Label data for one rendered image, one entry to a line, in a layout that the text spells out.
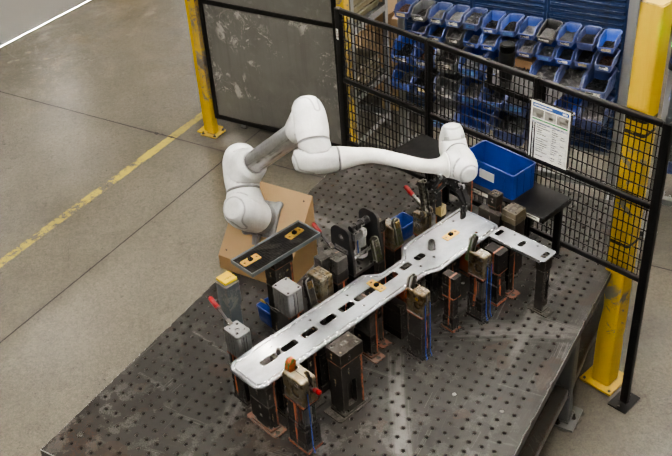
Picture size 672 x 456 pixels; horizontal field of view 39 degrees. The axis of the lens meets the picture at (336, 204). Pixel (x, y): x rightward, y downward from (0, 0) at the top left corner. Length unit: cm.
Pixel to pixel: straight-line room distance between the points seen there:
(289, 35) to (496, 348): 295
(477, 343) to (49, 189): 366
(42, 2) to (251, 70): 597
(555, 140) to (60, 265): 316
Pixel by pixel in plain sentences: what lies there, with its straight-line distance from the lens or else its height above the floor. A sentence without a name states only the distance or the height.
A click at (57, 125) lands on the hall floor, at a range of 756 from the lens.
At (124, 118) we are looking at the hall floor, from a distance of 747.
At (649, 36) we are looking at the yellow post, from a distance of 387.
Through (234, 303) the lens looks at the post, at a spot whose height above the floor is 105.
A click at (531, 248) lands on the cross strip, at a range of 407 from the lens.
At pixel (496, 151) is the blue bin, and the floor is 113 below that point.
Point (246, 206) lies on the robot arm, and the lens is 414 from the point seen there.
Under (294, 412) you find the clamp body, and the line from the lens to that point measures 354.
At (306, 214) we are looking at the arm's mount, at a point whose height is 100.
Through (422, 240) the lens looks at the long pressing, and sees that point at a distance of 409.
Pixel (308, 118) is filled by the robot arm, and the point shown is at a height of 163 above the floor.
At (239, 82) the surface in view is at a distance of 667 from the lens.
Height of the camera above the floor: 344
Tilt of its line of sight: 34 degrees down
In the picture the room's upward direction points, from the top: 4 degrees counter-clockwise
